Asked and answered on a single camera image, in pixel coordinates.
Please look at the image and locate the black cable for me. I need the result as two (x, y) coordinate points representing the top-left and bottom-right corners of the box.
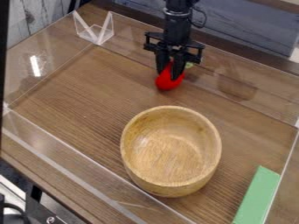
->
(0, 193), (28, 224)

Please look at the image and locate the clear acrylic corner bracket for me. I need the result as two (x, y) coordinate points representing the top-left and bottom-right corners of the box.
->
(72, 11), (115, 46)

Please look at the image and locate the black metal table bracket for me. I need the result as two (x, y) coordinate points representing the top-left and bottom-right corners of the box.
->
(25, 185), (67, 224)

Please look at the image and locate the red plush strawberry toy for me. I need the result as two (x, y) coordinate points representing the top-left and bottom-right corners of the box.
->
(155, 62), (185, 91)

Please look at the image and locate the green tape strip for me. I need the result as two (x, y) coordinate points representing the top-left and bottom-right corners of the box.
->
(231, 166), (280, 224)

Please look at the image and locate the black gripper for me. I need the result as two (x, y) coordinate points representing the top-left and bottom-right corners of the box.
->
(144, 14), (204, 81)

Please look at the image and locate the wooden bowl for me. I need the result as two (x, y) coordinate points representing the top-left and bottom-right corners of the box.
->
(120, 105), (221, 198)

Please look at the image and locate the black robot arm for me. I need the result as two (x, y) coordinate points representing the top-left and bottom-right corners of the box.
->
(144, 0), (204, 81)

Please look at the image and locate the clear acrylic enclosure wall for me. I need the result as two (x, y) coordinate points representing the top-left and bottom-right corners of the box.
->
(1, 6), (299, 224)

